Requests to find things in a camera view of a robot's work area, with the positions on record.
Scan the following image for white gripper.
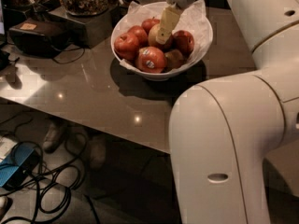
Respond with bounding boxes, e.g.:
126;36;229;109
156;0;195;45

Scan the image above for yellow-red apple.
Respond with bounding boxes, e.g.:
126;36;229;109
148;23;173;50

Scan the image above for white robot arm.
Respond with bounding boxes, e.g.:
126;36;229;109
169;0;299;224

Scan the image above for white paper bowl liner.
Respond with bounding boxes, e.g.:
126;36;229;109
117;0;210;74

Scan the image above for red apple right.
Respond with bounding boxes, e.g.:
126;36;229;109
173;30;194;56

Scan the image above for red apple back left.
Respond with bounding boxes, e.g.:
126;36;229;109
128;25;148;47

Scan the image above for yellowish apple front right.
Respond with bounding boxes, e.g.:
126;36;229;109
164;49;185;72

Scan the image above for red apple with sticker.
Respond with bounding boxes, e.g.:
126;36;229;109
135;47;167;74

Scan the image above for white ceramic bowl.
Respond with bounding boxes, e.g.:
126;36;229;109
110;1;214;82

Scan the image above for dark grey box stand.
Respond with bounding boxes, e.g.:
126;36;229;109
49;7;121;48

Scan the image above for black device with label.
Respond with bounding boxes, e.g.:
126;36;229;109
9;19;70;58

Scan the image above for light shoe under table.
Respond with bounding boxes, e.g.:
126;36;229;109
42;120;67;153

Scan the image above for blue box on floor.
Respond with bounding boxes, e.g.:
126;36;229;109
0;145;40;190

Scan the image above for black cable on table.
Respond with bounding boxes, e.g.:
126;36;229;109
50;45;87;65

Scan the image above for black floor cables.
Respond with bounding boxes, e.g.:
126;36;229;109
0;110;101;224

